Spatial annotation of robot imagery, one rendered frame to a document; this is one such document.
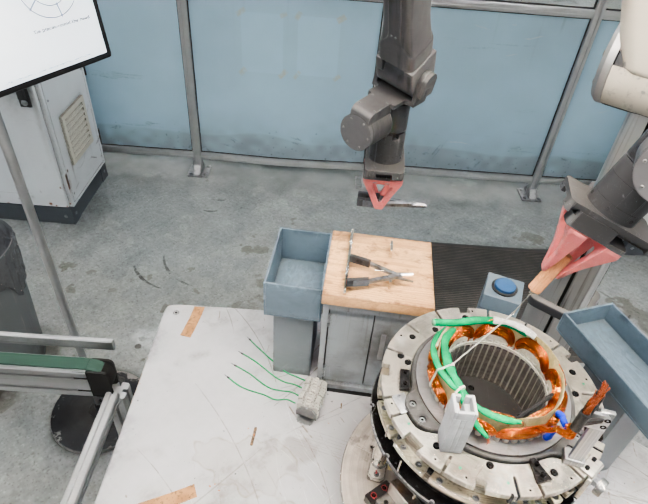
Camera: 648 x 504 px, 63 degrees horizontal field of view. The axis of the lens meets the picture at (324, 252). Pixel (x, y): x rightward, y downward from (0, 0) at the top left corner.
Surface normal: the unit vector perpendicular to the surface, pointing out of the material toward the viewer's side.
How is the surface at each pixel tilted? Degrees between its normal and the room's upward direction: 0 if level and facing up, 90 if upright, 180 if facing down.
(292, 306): 90
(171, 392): 0
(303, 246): 90
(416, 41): 92
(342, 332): 90
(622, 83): 100
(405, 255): 0
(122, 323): 0
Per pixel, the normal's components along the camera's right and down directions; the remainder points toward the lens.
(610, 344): 0.07, -0.77
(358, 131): -0.63, 0.48
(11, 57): 0.87, 0.26
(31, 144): -0.04, 0.64
